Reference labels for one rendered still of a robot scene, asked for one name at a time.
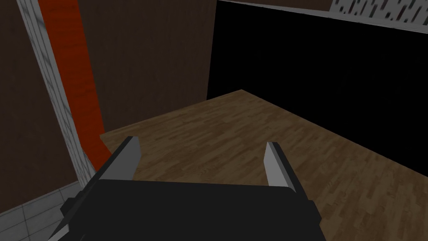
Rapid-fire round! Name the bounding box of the orange upright panel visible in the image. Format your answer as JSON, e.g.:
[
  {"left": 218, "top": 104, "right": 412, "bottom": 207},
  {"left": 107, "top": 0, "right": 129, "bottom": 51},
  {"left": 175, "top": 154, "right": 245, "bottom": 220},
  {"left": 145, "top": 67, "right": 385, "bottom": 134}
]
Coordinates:
[{"left": 38, "top": 0, "right": 113, "bottom": 172}]

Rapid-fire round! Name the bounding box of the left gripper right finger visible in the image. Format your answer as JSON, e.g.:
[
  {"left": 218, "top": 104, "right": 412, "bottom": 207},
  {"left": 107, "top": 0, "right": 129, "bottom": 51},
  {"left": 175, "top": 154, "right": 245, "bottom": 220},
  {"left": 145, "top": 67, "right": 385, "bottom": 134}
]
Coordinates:
[{"left": 263, "top": 141, "right": 304, "bottom": 195}]

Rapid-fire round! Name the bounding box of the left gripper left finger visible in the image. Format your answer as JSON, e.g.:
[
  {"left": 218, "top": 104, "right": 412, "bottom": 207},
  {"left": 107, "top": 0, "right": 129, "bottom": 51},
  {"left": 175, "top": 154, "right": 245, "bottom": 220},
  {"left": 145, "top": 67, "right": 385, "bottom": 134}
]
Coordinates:
[{"left": 95, "top": 135, "right": 141, "bottom": 182}]

